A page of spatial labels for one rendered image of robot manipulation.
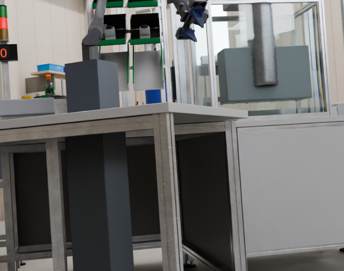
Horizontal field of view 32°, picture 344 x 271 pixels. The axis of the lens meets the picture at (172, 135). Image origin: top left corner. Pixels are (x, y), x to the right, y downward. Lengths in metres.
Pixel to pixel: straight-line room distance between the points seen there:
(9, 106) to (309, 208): 1.74
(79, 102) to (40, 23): 7.40
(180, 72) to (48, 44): 5.96
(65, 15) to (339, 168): 7.31
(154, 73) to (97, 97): 0.57
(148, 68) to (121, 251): 0.88
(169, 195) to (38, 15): 7.94
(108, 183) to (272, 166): 1.36
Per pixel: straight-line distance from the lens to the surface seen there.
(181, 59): 3.83
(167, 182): 1.77
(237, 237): 2.51
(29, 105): 2.40
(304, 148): 3.36
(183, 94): 3.80
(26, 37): 9.24
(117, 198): 2.18
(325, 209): 3.42
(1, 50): 2.79
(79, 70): 2.20
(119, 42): 2.61
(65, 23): 10.10
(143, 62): 2.73
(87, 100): 2.17
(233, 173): 2.49
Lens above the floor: 0.71
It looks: 2 degrees up
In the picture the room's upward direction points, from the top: 4 degrees counter-clockwise
